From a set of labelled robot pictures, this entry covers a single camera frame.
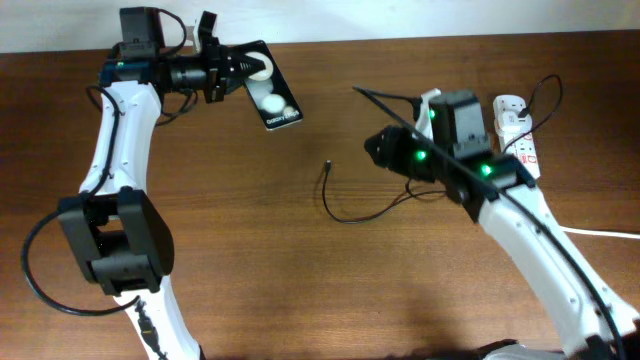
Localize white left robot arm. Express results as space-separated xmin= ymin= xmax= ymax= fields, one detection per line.
xmin=58 ymin=7 xmax=275 ymax=359

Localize white power strip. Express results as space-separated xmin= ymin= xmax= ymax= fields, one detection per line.
xmin=493 ymin=95 xmax=540 ymax=179

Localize black Galaxy smartphone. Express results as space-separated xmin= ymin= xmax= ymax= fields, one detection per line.
xmin=233 ymin=40 xmax=303 ymax=131

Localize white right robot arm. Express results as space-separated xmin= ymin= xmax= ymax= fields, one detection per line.
xmin=364 ymin=90 xmax=639 ymax=359

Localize white USB charger adapter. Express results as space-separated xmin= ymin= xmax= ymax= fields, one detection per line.
xmin=494 ymin=109 xmax=533 ymax=136

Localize black charging cable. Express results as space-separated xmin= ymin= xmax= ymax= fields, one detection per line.
xmin=321 ymin=74 xmax=564 ymax=225

